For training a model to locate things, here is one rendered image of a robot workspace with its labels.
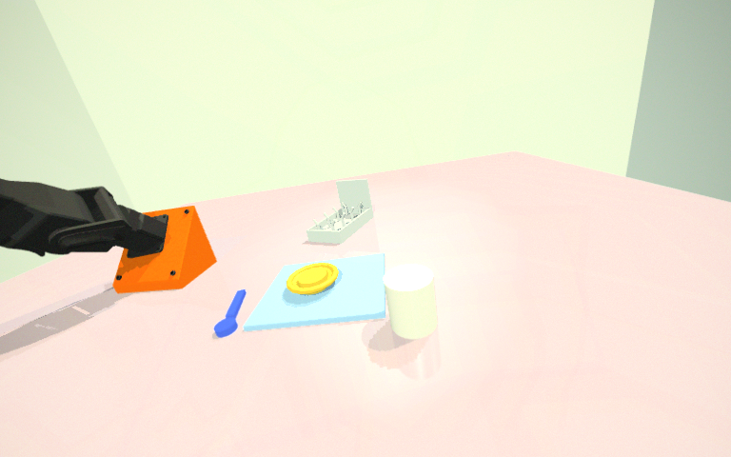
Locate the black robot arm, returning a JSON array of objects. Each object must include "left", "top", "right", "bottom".
[{"left": 0, "top": 178, "right": 168, "bottom": 259}]

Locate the blue spoon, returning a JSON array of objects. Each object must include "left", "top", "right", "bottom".
[{"left": 214, "top": 289, "right": 246, "bottom": 338}]

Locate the white dish rack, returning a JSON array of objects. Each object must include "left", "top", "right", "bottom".
[{"left": 306, "top": 179, "right": 374, "bottom": 244}]

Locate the yellow round plate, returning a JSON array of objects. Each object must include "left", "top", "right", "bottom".
[{"left": 286, "top": 263, "right": 339, "bottom": 294}]

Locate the light blue flat mat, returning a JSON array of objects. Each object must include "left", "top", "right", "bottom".
[{"left": 243, "top": 253, "right": 385, "bottom": 331}]

